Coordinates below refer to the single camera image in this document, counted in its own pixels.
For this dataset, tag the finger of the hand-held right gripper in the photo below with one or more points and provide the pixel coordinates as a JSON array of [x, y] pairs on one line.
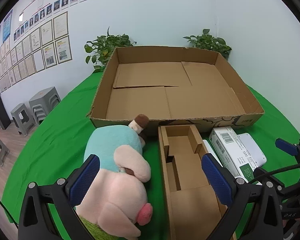
[[286, 146], [265, 176]]

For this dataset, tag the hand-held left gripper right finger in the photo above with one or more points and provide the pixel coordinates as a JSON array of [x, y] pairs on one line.
[[215, 177]]

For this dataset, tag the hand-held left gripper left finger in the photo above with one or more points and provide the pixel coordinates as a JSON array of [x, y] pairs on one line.
[[86, 180]]

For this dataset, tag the pink pig plush toy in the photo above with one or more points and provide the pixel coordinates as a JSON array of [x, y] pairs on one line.
[[115, 187]]

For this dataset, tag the white handheld device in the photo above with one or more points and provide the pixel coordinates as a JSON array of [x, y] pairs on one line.
[[208, 148]]

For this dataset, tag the narrow cardboard box with dividers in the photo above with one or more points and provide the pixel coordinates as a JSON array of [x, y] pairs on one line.
[[190, 205]]

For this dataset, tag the white barcode carton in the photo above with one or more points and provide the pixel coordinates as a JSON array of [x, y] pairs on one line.
[[230, 142]]

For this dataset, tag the large cardboard box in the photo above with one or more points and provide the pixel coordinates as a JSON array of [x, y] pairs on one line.
[[140, 100]]

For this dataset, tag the white flat plastic case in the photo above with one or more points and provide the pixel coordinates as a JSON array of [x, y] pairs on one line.
[[255, 152]]

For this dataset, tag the green tablecloth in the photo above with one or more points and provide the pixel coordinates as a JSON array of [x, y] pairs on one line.
[[52, 142]]

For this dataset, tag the stack of grey plastic stools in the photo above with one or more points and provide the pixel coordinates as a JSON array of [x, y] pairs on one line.
[[43, 102]]

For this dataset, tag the black cabinet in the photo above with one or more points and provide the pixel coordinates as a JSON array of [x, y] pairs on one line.
[[0, 110]]

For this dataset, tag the small green potted plant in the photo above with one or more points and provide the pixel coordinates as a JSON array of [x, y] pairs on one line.
[[210, 42]]

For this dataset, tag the bushy green potted plant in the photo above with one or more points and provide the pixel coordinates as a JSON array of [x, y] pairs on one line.
[[105, 47]]

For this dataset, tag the wall of framed certificates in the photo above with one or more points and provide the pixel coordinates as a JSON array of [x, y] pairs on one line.
[[35, 52]]

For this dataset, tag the blue wall posters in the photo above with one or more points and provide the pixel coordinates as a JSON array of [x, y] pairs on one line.
[[6, 27]]

